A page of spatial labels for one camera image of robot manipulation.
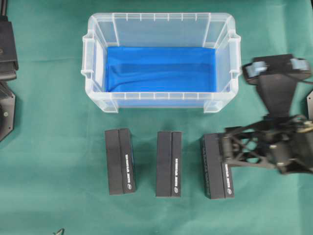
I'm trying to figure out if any black box D415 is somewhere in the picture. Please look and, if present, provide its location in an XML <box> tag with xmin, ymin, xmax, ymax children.
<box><xmin>156</xmin><ymin>131</ymin><xmax>182</xmax><ymax>197</ymax></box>

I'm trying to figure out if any black box D435i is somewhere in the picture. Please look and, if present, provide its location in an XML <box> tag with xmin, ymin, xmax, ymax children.
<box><xmin>201</xmin><ymin>133</ymin><xmax>234</xmax><ymax>199</ymax></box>
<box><xmin>105</xmin><ymin>128</ymin><xmax>136</xmax><ymax>195</ymax></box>

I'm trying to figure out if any blue cloth liner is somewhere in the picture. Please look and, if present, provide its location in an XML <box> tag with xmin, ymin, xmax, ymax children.
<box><xmin>105</xmin><ymin>47</ymin><xmax>217</xmax><ymax>93</ymax></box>

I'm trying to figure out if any clear plastic storage case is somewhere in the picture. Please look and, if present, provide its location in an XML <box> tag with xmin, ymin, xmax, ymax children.
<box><xmin>81</xmin><ymin>12</ymin><xmax>241</xmax><ymax>113</ymax></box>

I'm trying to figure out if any small grey tip bottom edge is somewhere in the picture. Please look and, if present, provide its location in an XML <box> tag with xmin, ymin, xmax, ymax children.
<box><xmin>52</xmin><ymin>228</ymin><xmax>65</xmax><ymax>235</ymax></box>

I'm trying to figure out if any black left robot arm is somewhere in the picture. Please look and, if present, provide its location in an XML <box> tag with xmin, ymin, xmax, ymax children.
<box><xmin>0</xmin><ymin>0</ymin><xmax>19</xmax><ymax>82</ymax></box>

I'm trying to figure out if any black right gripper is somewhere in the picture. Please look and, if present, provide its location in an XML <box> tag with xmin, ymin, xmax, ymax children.
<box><xmin>220</xmin><ymin>115</ymin><xmax>313</xmax><ymax>174</ymax></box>

